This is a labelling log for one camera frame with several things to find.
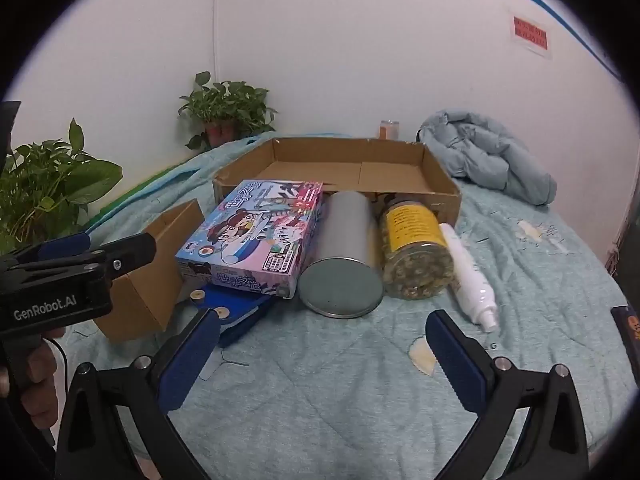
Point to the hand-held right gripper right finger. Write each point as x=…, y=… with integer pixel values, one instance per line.
x=457, y=360

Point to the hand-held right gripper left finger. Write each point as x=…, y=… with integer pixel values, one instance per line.
x=192, y=360

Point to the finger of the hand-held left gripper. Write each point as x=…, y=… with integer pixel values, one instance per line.
x=132, y=252
x=65, y=246

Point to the small cardboard box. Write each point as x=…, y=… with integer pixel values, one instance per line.
x=145, y=290

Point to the white spray bottle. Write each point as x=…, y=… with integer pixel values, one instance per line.
x=467, y=275

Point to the colourful cartoon toy box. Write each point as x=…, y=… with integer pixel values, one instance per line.
x=250, y=240

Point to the clear jar with yellow label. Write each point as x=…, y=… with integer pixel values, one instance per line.
x=410, y=230

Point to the grey metal tin can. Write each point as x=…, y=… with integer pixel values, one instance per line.
x=345, y=240

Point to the large cardboard box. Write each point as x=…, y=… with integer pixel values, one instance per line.
x=400, y=175

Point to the person's left hand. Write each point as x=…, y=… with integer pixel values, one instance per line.
x=42, y=385

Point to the green bed sheet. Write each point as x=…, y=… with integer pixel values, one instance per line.
x=130, y=195

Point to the large-leaf green plant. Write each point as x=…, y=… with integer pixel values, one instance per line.
x=45, y=185

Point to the teal quilted blanket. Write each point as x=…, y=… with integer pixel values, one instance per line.
x=325, y=385

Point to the dark orange-printed box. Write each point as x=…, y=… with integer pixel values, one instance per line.
x=627, y=330

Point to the potted green plant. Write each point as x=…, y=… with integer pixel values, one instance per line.
x=225, y=105

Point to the light blue puffer jacket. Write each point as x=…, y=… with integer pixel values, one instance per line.
x=490, y=155

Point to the red wall sign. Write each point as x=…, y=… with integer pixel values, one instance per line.
x=531, y=34

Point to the blue wall stripe decal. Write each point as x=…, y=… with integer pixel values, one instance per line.
x=545, y=4

